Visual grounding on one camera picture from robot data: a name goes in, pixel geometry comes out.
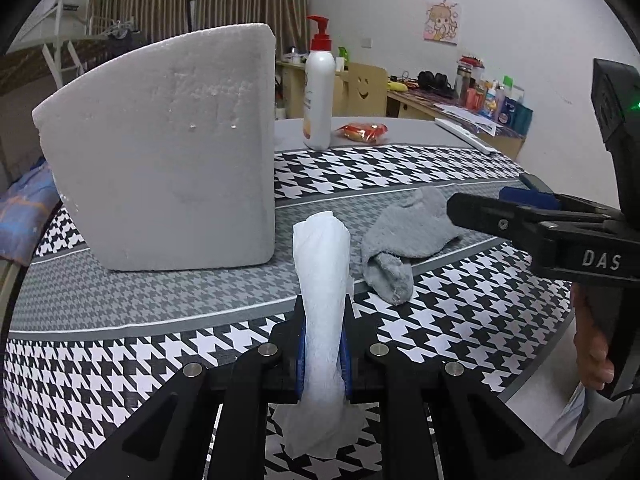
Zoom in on white tissue cloth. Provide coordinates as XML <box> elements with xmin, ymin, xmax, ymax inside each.
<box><xmin>274</xmin><ymin>211</ymin><xmax>366</xmax><ymax>460</ymax></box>

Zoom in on grey sock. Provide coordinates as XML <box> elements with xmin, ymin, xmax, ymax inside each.
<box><xmin>361</xmin><ymin>188</ymin><xmax>463</xmax><ymax>306</ymax></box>

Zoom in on wooden smiley chair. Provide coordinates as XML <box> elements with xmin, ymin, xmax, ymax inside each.
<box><xmin>346</xmin><ymin>62</ymin><xmax>388</xmax><ymax>117</ymax></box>

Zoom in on blue carton on desk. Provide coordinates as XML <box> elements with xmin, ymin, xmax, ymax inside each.
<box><xmin>499</xmin><ymin>98</ymin><xmax>534</xmax><ymax>136</ymax></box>

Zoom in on papers on desk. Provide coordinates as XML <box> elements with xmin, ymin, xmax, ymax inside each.
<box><xmin>435</xmin><ymin>104</ymin><xmax>498</xmax><ymax>136</ymax></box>

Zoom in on white red pump bottle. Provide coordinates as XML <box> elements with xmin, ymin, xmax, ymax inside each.
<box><xmin>303</xmin><ymin>15</ymin><xmax>335</xmax><ymax>152</ymax></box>

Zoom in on red snack packet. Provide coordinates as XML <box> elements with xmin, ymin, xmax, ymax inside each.
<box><xmin>335</xmin><ymin>122</ymin><xmax>388</xmax><ymax>145</ymax></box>

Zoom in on green spray bottle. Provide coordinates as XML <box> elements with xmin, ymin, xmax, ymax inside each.
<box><xmin>335</xmin><ymin>46</ymin><xmax>349</xmax><ymax>72</ymax></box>

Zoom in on pink cartoon poster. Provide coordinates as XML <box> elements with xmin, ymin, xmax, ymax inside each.
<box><xmin>423</xmin><ymin>0</ymin><xmax>462</xmax><ymax>44</ymax></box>

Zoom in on white foam box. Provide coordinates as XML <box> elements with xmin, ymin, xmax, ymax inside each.
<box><xmin>32</xmin><ymin>24</ymin><xmax>276</xmax><ymax>271</ymax></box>

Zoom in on brown curtains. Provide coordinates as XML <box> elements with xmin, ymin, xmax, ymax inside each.
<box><xmin>86</xmin><ymin>0</ymin><xmax>313</xmax><ymax>61</ymax></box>

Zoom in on blue plaid quilt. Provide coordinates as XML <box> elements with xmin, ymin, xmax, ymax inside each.
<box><xmin>0</xmin><ymin>157</ymin><xmax>60</xmax><ymax>266</ymax></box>

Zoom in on wooden desk with drawers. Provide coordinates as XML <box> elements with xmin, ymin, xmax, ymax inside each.
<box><xmin>277</xmin><ymin>61</ymin><xmax>348</xmax><ymax>119</ymax></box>

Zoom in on houndstooth table cloth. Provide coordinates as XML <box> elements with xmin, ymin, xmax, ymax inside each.
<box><xmin>2</xmin><ymin>143</ymin><xmax>576</xmax><ymax>480</ymax></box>

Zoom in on white metal bunk bed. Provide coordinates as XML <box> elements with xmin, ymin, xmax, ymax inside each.
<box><xmin>1</xmin><ymin>0</ymin><xmax>144</xmax><ymax>94</ymax></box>

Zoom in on person's right hand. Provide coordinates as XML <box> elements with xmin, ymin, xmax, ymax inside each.
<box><xmin>570</xmin><ymin>283</ymin><xmax>614</xmax><ymax>391</ymax></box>

